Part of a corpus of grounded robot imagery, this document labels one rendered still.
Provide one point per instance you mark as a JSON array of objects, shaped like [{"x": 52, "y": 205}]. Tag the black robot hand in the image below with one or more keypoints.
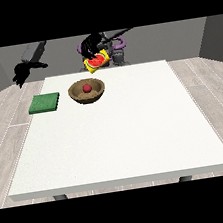
[
  {"x": 91, "y": 45},
  {"x": 23, "y": 71}
]

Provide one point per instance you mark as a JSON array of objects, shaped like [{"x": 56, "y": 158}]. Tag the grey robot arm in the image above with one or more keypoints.
[
  {"x": 112, "y": 37},
  {"x": 33, "y": 51}
]

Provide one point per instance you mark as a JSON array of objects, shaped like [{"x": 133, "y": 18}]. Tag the green square pad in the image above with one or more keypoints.
[{"x": 44, "y": 103}]

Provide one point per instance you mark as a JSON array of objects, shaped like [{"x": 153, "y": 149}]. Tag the small red ball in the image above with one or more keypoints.
[{"x": 87, "y": 88}]

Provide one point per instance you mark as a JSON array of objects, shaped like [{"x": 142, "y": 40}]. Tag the brown wooden bowl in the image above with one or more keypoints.
[{"x": 87, "y": 94}]

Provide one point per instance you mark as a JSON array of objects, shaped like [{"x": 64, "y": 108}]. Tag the grey robot trunk purple rings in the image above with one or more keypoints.
[{"x": 118, "y": 57}]

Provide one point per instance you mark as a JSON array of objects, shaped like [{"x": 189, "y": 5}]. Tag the dark table leg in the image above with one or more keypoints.
[
  {"x": 60, "y": 197},
  {"x": 185, "y": 178}
]

